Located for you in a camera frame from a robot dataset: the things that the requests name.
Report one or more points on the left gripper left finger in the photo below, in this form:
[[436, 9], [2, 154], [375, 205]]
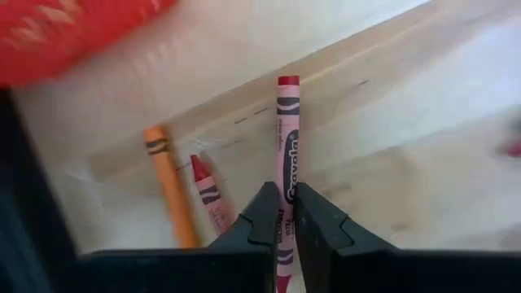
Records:
[[244, 268]]

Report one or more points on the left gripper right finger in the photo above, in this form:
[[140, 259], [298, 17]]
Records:
[[366, 272]]

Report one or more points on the orange crayon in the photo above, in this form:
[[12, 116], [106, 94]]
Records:
[[173, 191]]

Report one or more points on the black metal table frame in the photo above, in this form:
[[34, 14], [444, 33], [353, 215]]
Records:
[[28, 203]]

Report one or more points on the red plastic basket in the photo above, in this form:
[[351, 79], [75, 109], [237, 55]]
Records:
[[61, 36]]

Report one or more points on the red crayon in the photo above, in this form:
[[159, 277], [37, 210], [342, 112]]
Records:
[[288, 134], [209, 195], [513, 148]]

